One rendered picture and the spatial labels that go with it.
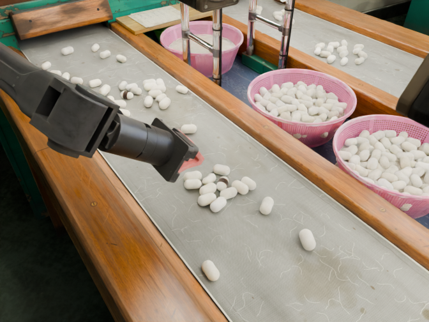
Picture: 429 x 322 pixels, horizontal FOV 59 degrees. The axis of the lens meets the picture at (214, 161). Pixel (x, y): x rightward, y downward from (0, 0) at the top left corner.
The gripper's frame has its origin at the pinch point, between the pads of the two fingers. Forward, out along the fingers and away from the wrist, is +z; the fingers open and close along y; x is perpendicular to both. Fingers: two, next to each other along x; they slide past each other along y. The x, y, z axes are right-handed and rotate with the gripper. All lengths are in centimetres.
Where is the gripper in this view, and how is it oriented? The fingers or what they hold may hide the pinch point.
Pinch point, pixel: (198, 160)
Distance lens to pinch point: 67.5
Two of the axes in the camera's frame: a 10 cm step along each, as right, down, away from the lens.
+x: -5.2, 8.3, 2.0
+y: -5.9, -5.2, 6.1
